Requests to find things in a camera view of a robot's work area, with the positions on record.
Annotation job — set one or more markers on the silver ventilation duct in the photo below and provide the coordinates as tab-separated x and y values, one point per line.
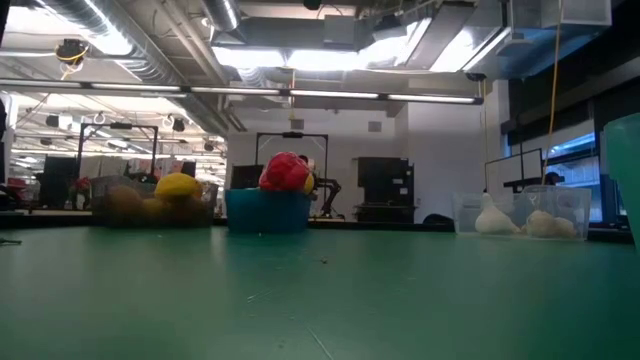
222	12

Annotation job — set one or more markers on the red bell pepper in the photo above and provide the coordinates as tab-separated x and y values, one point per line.
285	172

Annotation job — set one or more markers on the teal translucent plastic basket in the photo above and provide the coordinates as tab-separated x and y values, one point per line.
625	165

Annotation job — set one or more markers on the silver spiral ceiling duct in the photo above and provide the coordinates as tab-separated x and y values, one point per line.
120	30

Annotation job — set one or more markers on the black rounded table fixture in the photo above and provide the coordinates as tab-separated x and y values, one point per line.
438	219

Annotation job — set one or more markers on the long ceiling light strip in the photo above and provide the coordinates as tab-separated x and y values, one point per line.
330	94

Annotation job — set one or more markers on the black monitor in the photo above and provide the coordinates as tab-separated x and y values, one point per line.
60	180
246	176

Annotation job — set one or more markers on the white garlic bulb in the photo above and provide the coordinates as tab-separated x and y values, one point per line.
565	229
537	224
492	220

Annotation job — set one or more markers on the black cabinet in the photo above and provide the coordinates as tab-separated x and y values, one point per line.
385	185

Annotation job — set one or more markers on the black background robot arm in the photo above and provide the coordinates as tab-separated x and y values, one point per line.
331	192

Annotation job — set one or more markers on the clear plastic container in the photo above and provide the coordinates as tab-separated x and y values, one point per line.
582	200

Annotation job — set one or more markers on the black background frame stand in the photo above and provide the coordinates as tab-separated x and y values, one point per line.
292	135
120	125

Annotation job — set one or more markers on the person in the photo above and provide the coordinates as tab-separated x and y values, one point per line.
552	178

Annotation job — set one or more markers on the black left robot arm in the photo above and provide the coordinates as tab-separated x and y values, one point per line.
3	20

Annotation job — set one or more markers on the black framed whiteboard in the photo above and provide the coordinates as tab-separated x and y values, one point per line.
510	172

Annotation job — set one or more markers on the blue plastic basket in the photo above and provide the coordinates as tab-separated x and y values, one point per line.
267	210

